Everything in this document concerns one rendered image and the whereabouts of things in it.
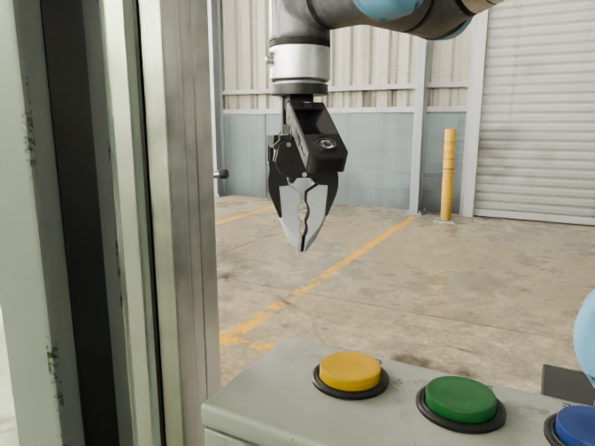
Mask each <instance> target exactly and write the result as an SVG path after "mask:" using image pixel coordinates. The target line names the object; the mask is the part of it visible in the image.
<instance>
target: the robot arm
mask: <svg viewBox="0 0 595 446"><path fill-rule="evenodd" d="M503 1H505V0H269V48H270V55H271V56H266V57H265V63H266V64H268V65H271V68H270V80H271V81H272V82H275V84H272V96H278V97H279V100H281V129H282V131H281V132H280V133H279V134H278V135H267V172H268V175H267V191H268V194H269V196H270V198H271V200H272V202H273V204H274V207H275V209H276V211H277V213H278V217H279V220H280V221H281V224H282V227H283V230H284V232H285V234H286V235H287V237H288V239H289V241H290V242H291V244H292V245H293V246H294V247H295V249H296V250H297V251H298V252H302V251H303V252H305V251H307V250H308V249H309V247H310V246H311V245H312V243H313V242H314V240H315V239H316V237H317V235H318V233H319V232H320V230H321V227H322V225H323V223H324V221H325V218H326V217H327V216H328V213H329V211H330V208H331V206H332V204H333V202H334V200H335V197H336V193H337V190H338V173H337V172H343V171H344V168H345V163H346V159H347V156H348V150H347V149H346V147H345V145H344V142H343V140H342V138H341V136H340V134H339V133H338V131H337V129H336V126H335V124H334V122H333V120H332V118H331V117H330V115H329V113H328V110H327V108H326V106H325V104H324V103H323V102H314V101H313V97H314V96H327V95H328V84H325V82H328V81H329V80H330V30H334V29H339V28H344V27H353V26H358V25H368V26H372V27H379V28H383V29H387V30H391V31H395V32H400V33H405V34H409V35H416V36H418V37H420V38H421V39H424V40H429V41H437V40H440V41H445V40H450V39H452V38H454V37H457V36H458V35H460V34H461V33H463V31H464V30H465V29H466V28H467V26H468V25H469V24H470V23H471V21H472V19H473V17H474V16H475V15H476V14H479V13H481V12H484V11H486V10H488V9H489V8H491V7H492V6H494V5H496V4H499V3H501V2H503ZM287 177H288V179H287ZM297 178H310V179H311V181H312V186H311V187H310V188H308V189H307V190H306V191H305V204H306V206H307V213H306V215H305V219H304V222H305V231H304V233H303V235H301V233H300V230H299V228H300V225H301V220H300V218H299V216H298V207H299V205H300V203H301V194H300V192H299V191H297V190H296V189H294V188H293V187H291V186H290V185H289V183H294V182H295V180H296V179H297ZM288 182H289V183H288ZM573 341H574V348H575V353H576V358H577V360H578V363H579V365H580V366H581V368H582V370H583V372H584V373H585V375H586V376H587V378H588V379H589V381H590V382H591V385H592V386H593V387H594V388H595V289H594V290H593V291H592V292H591V293H590V294H589V295H588V296H587V297H586V298H585V299H584V301H583V303H582V305H581V307H580V309H579V312H578V315H577V317H576V322H575V325H574V332H573Z"/></svg>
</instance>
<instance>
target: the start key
mask: <svg viewBox="0 0 595 446"><path fill-rule="evenodd" d="M425 404H426V405H427V406H428V407H429V408H430V409H431V410H432V411H433V412H434V413H436V414H437V415H439V416H441V417H443V418H446V419H449V420H452V421H456V422H460V423H467V424H478V423H483V422H487V421H489V420H491V419H493V418H495V416H496V410H497V398H496V396H495V394H494V393H493V391H492V390H491V389H490V388H488V387H487V386H485V385H484V384H482V383H481V382H479V381H475V380H472V379H469V378H466V377H460V376H441V377H437V378H435V379H433V380H432V381H430V382H429V384H428V385H427V387H426V395H425Z"/></svg>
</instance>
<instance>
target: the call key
mask: <svg viewBox="0 0 595 446"><path fill-rule="evenodd" d="M320 379H321V380H322V381H323V382H324V383H325V384H327V385H328V386H330V387H331V388H336V389H340V390H344V391H362V390H367V389H371V388H373V387H375V386H376V385H378V384H379V383H380V382H381V367H380V365H379V363H378V362H377V361H376V360H375V359H374V358H371V357H370V356H368V355H365V354H362V353H358V352H350V351H344V352H337V353H333V354H330V355H328V356H326V357H325V358H324V359H322V361H321V364H320Z"/></svg>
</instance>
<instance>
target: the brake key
mask: <svg viewBox="0 0 595 446"><path fill-rule="evenodd" d="M554 432H555V434H556V435H557V436H558V437H559V438H560V439H561V440H562V441H563V442H564V443H565V444H566V445H567V446H595V407H590V406H583V405H573V406H568V407H565V408H563V409H561V410H560V411H559V412H558V414H557V416H556V422H555V429H554Z"/></svg>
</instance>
